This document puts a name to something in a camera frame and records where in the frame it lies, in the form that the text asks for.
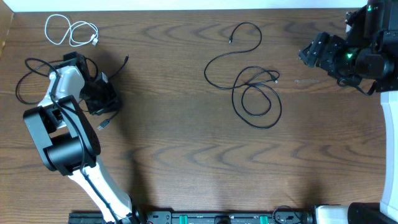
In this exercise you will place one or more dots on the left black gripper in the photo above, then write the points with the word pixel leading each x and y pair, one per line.
pixel 111 101

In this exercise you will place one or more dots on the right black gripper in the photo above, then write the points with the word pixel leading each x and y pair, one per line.
pixel 324 47

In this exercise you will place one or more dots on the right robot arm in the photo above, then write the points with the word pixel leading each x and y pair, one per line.
pixel 369 51

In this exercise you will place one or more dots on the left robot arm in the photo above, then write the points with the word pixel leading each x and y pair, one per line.
pixel 67 142

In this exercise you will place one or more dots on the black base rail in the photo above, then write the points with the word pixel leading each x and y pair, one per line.
pixel 164 217

